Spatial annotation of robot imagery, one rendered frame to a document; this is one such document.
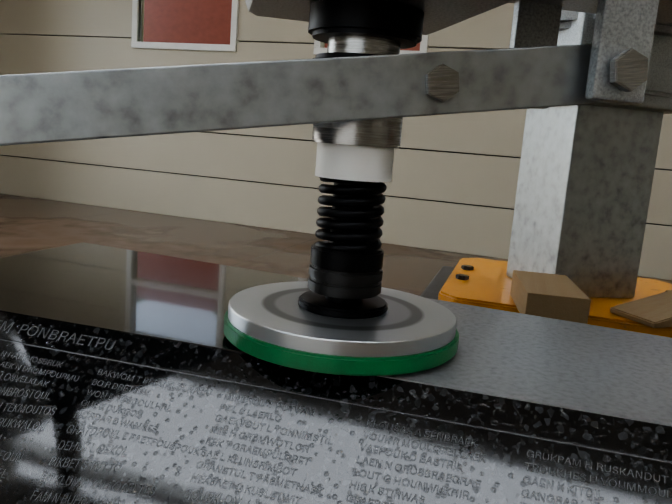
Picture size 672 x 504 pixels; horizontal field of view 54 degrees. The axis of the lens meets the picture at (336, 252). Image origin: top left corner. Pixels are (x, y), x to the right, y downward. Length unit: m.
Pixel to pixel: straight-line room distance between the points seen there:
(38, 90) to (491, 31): 6.35
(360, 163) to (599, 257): 0.89
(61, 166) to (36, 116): 8.37
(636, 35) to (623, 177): 0.80
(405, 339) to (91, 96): 0.30
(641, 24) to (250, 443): 0.46
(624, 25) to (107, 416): 0.53
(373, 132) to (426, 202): 6.22
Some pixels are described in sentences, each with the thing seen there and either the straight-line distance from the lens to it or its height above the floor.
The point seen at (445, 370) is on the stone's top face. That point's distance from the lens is 0.58.
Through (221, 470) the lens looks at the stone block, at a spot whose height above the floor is 0.80.
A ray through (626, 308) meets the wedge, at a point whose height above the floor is 0.79.
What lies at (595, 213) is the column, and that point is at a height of 0.95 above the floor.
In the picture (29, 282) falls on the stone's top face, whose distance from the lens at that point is 0.82.
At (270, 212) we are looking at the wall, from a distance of 7.35.
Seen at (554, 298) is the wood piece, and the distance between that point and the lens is 1.13.
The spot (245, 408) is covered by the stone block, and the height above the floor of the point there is 0.83.
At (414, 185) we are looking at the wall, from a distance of 6.80.
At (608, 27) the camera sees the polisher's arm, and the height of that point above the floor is 1.16.
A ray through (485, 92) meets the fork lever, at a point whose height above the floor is 1.10.
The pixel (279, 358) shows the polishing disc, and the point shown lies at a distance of 0.54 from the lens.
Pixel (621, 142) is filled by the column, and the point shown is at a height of 1.09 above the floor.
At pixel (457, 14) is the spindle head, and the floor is 1.17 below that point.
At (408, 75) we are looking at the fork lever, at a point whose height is 1.11.
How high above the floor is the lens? 1.06
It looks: 10 degrees down
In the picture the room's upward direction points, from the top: 4 degrees clockwise
